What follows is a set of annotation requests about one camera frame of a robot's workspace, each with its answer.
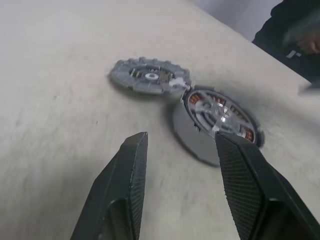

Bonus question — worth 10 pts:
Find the person's bare hand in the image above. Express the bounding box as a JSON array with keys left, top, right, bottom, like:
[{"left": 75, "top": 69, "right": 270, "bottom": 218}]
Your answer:
[{"left": 298, "top": 31, "right": 320, "bottom": 55}]

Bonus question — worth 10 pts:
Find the silver spoked rotor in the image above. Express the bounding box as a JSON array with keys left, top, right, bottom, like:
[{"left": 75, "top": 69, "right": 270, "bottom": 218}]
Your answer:
[{"left": 192, "top": 92, "right": 248, "bottom": 134}]

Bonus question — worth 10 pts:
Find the grey round motor housing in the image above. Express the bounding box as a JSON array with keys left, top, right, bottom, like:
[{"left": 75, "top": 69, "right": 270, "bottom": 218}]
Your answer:
[{"left": 171, "top": 85, "right": 266, "bottom": 168}]

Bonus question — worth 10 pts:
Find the grey notched round lid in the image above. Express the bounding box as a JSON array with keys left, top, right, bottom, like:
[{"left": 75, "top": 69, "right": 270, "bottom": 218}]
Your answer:
[{"left": 109, "top": 56, "right": 193, "bottom": 96}]

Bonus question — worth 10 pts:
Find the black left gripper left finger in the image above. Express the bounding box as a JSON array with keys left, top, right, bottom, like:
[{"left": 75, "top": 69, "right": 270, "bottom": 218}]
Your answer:
[{"left": 70, "top": 131, "right": 149, "bottom": 240}]

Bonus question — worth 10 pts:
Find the person in dark jacket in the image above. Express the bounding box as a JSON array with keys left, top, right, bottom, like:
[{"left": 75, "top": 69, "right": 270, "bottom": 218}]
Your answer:
[{"left": 251, "top": 0, "right": 320, "bottom": 89}]

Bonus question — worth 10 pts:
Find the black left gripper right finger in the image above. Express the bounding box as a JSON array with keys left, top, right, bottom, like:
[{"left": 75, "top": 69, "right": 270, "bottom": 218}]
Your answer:
[{"left": 214, "top": 131, "right": 320, "bottom": 240}]

